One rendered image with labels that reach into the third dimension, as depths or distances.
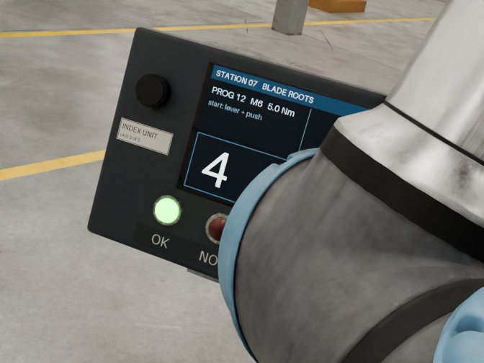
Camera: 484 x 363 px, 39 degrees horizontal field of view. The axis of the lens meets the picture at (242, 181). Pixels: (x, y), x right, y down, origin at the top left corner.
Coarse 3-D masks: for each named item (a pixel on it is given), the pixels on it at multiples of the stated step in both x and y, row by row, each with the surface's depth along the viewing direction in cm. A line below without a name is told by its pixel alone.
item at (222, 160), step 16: (208, 144) 57; (224, 144) 57; (240, 144) 56; (192, 160) 58; (208, 160) 57; (224, 160) 57; (240, 160) 57; (192, 176) 58; (208, 176) 57; (224, 176) 57; (240, 176) 57; (208, 192) 58; (224, 192) 57
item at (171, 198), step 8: (160, 200) 59; (168, 200) 58; (176, 200) 58; (160, 208) 58; (168, 208) 58; (176, 208) 58; (160, 216) 58; (168, 216) 58; (176, 216) 58; (168, 224) 59
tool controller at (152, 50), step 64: (128, 64) 59; (192, 64) 57; (256, 64) 56; (128, 128) 59; (192, 128) 58; (256, 128) 56; (320, 128) 54; (128, 192) 60; (192, 192) 58; (192, 256) 59
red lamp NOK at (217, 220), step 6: (216, 216) 57; (222, 216) 57; (210, 222) 57; (216, 222) 57; (222, 222) 57; (210, 228) 57; (216, 228) 57; (222, 228) 57; (210, 234) 57; (216, 234) 57; (210, 240) 58; (216, 240) 57
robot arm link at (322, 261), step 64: (448, 0) 32; (448, 64) 30; (384, 128) 31; (448, 128) 29; (256, 192) 36; (320, 192) 31; (384, 192) 29; (448, 192) 28; (256, 256) 33; (320, 256) 30; (384, 256) 29; (448, 256) 28; (256, 320) 33; (320, 320) 29
